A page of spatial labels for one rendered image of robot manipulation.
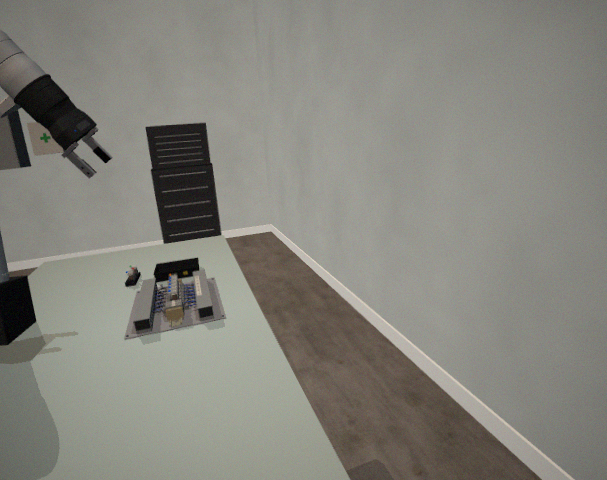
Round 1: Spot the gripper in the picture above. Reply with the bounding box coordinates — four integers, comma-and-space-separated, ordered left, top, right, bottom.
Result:
0, 53, 112, 178

